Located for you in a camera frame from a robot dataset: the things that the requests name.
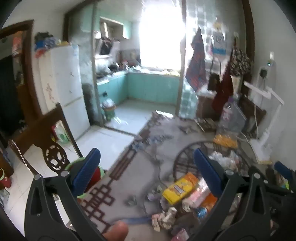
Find crumpled brownish paper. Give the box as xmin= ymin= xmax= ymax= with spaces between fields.
xmin=151 ymin=207 xmax=179 ymax=232

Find orange snack packet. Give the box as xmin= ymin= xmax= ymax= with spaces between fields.
xmin=201 ymin=192 xmax=219 ymax=212

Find dark snack packet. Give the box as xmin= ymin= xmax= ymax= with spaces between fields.
xmin=194 ymin=118 xmax=218 ymax=133

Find green trash bin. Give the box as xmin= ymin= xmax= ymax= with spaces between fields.
xmin=102 ymin=98 xmax=116 ymax=121

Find pink packet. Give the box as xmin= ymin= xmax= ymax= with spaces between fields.
xmin=182 ymin=178 xmax=211 ymax=209

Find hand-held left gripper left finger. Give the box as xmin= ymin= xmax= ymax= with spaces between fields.
xmin=24 ymin=148 xmax=109 ymax=241

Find floral fabric bag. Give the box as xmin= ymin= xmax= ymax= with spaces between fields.
xmin=230 ymin=45 xmax=255 ymax=77

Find white desk lamp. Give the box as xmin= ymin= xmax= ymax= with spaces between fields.
xmin=243 ymin=82 xmax=285 ymax=163

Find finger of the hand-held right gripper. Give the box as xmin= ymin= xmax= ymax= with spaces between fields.
xmin=265 ymin=161 xmax=296 ymax=195

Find brown wooden chair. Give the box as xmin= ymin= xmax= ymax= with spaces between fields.
xmin=239 ymin=95 xmax=267 ymax=135

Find red basin green rim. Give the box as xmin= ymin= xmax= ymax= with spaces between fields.
xmin=65 ymin=158 xmax=105 ymax=200

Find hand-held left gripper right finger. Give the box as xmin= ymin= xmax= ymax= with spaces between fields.
xmin=185 ymin=148 xmax=272 ymax=241

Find blue white wall hanging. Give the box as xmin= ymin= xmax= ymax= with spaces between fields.
xmin=211 ymin=22 xmax=226 ymax=56

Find range hood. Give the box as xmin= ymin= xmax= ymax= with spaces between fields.
xmin=95 ymin=37 xmax=121 ymax=56

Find red cup green rim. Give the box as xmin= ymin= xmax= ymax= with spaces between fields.
xmin=0 ymin=169 xmax=12 ymax=190

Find person's left hand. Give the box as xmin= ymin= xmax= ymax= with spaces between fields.
xmin=102 ymin=220 xmax=129 ymax=241

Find teal wall cabinet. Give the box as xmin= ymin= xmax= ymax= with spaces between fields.
xmin=99 ymin=16 xmax=133 ymax=40

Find carved dark wooden chair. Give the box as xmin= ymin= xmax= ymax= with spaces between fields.
xmin=8 ymin=103 xmax=84 ymax=177

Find blue cloth bundle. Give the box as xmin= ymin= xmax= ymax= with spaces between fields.
xmin=34 ymin=32 xmax=70 ymax=58

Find clear zip bag yellow snacks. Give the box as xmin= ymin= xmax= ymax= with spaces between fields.
xmin=213 ymin=101 xmax=248 ymax=149

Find plaid hanging cloth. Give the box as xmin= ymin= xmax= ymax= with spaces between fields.
xmin=186 ymin=28 xmax=207 ymax=92

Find dark red hanging cloth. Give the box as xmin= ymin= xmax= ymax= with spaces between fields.
xmin=212 ymin=50 xmax=234 ymax=114

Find white crumpled plastic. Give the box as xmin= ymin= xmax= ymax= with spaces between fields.
xmin=209 ymin=151 xmax=240 ymax=172

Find black hanging bag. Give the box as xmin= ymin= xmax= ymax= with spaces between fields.
xmin=207 ymin=72 xmax=221 ymax=91

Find bright window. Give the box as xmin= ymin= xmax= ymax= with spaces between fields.
xmin=139 ymin=6 xmax=186 ymax=70

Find dark wooden door frame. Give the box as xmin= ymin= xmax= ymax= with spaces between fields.
xmin=0 ymin=20 xmax=43 ymax=144

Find teal kitchen cabinets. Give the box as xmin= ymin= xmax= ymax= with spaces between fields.
xmin=97 ymin=71 xmax=185 ymax=106

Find yellow cardboard box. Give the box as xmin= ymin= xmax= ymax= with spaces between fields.
xmin=162 ymin=172 xmax=201 ymax=206

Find white refrigerator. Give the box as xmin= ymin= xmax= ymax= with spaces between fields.
xmin=38 ymin=45 xmax=90 ymax=140

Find green white plastic bag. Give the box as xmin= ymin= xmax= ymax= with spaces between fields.
xmin=54 ymin=122 xmax=70 ymax=144

